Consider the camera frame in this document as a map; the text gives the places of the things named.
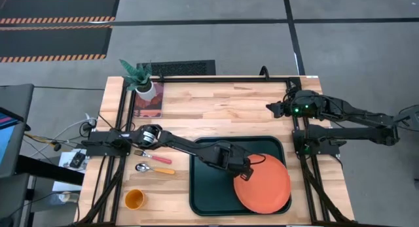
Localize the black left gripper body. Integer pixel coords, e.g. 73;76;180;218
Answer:
214;147;253;176

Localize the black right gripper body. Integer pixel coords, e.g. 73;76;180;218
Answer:
278;98;297;119

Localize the orange round plate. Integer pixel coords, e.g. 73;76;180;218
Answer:
233;153;292;215

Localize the yellow-orange plastic cup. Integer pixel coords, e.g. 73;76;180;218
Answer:
124;188;147;211

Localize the dark green plastic tray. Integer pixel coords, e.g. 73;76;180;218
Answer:
189;135;292;217

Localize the red patterned book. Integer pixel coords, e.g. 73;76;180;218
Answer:
132;82;164;119

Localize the black textured floor mat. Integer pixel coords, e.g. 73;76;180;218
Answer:
136;60;217;77

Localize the white plant pot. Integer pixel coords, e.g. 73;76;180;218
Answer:
135;81;157;102

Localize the green snake plant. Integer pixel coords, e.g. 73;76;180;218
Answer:
118;59;153;92

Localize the small black device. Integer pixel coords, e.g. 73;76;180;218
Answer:
69;151;86;169

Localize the white paper sheet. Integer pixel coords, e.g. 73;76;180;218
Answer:
51;148;88;192

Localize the black hazard-striped floor mat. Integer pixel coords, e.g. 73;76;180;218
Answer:
0;25;114;63
0;0;121;25

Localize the computer monitor with grey back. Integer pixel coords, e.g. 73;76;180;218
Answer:
0;84;35;179

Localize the black aluminium table frame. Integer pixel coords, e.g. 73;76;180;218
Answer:
75;75;354;226

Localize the fork with pink handle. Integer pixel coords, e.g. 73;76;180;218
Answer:
134;149;173;165

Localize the spoon with orange handle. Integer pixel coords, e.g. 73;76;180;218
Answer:
135;162;176;175

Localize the white cable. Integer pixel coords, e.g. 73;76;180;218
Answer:
31;117;99;158

